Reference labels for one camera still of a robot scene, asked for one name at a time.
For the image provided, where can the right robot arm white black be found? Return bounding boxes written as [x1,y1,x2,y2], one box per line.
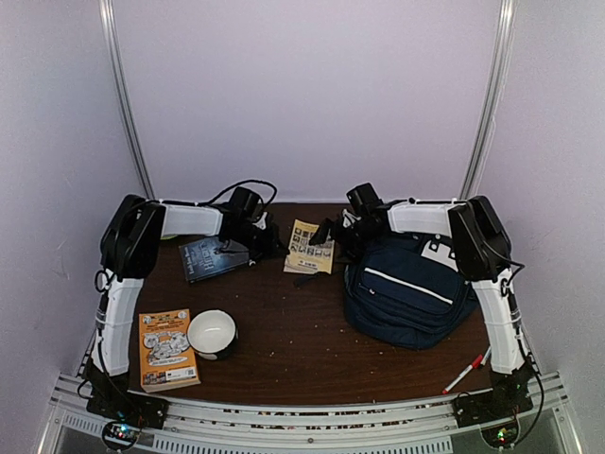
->
[309,183,535,418]

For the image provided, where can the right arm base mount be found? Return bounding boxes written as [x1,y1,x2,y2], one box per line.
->
[452,365,545,451]

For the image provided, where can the orange cartoon paperback book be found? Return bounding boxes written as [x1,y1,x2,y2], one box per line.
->
[139,308,200,393]

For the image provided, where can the yellow picture-grid book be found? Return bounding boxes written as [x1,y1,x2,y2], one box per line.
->
[283,219,335,274]

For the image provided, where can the dark blue cover book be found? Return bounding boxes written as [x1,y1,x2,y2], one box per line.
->
[179,236,256,284]

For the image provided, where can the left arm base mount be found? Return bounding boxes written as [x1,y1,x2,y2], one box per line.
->
[83,367,169,452]

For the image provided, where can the right aluminium corner post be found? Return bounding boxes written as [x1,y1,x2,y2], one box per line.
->
[458,0,518,200]

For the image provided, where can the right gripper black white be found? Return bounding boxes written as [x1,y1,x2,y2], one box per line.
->
[311,218,382,266]

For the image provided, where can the navy blue student backpack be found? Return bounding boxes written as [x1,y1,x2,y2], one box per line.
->
[343,233,479,350]

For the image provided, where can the aluminium corner post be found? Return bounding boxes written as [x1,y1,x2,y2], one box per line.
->
[458,0,518,200]
[98,0,155,199]

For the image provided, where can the red white marker pen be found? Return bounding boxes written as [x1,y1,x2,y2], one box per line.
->
[441,355,483,394]

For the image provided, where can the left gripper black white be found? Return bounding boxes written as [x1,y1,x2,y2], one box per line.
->
[230,220,289,261]

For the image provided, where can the left aluminium corner post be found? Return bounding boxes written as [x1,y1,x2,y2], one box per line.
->
[98,0,155,199]

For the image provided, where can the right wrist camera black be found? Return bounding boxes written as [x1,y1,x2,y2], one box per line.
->
[346,183,383,217]

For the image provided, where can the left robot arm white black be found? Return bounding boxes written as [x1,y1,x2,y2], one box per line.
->
[92,179,285,377]

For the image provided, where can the white black bowl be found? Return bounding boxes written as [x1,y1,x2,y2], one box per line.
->
[187,309,239,360]

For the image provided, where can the black white marker pen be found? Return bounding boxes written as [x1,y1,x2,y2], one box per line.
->
[480,346,492,366]

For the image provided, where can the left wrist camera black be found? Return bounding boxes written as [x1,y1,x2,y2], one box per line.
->
[227,186,261,219]

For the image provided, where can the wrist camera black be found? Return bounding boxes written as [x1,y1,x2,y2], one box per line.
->
[227,186,261,219]
[346,183,383,217]

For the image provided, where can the aluminium front rail frame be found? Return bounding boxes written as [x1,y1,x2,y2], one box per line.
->
[37,371,582,454]

